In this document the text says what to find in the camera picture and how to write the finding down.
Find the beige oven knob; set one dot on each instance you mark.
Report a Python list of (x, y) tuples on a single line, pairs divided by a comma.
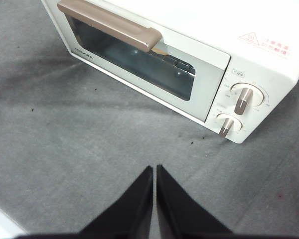
[(228, 125), (244, 99)]

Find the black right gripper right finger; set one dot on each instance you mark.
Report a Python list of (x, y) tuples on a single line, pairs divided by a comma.
[(177, 214)]

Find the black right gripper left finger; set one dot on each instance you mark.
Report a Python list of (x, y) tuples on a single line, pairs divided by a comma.
[(132, 211)]

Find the white Toshiba toaster oven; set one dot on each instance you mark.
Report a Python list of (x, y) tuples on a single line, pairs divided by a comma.
[(264, 57)]

